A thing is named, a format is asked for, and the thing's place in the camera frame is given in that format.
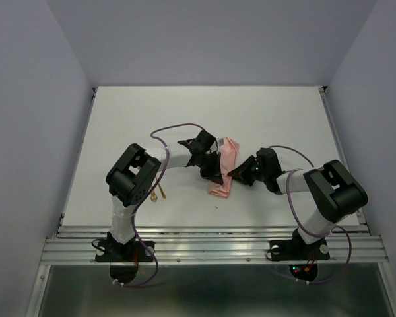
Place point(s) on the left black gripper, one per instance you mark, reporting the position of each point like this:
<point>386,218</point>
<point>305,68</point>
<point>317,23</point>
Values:
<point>214,174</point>

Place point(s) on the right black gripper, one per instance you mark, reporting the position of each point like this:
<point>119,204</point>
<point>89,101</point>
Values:
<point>241,173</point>

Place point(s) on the pink satin napkin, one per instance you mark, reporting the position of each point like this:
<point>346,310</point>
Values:
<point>229,149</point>

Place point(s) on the gold fork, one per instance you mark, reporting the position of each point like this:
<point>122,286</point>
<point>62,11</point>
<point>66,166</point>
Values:
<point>162,193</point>

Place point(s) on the gold spoon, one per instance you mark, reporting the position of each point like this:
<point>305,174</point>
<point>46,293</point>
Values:
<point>153,197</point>

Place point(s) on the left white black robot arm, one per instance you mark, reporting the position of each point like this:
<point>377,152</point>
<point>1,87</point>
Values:
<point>131,179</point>

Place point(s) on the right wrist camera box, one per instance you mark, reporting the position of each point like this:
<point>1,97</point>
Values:
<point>268,161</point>

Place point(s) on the aluminium frame rail front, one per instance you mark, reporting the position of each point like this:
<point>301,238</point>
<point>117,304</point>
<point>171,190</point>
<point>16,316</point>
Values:
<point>209,245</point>

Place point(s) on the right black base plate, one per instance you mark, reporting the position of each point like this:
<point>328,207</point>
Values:
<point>296,250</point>

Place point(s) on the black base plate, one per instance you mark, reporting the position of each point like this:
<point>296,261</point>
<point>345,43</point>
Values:
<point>112,252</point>
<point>296,250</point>

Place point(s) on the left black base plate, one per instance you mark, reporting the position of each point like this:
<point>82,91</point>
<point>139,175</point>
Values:
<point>112,252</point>

